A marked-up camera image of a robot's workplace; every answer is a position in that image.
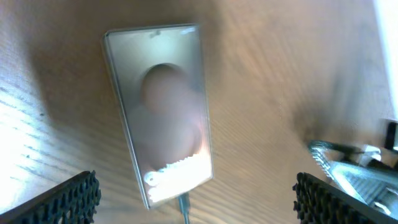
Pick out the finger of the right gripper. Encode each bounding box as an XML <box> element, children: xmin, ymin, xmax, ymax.
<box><xmin>308</xmin><ymin>140</ymin><xmax>397</xmax><ymax>215</ymax></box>

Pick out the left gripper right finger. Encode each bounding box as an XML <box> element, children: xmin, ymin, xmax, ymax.
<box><xmin>292</xmin><ymin>172</ymin><xmax>397</xmax><ymax>224</ymax></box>

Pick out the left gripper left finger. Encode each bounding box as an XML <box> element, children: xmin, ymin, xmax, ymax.
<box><xmin>1</xmin><ymin>171</ymin><xmax>101</xmax><ymax>224</ymax></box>

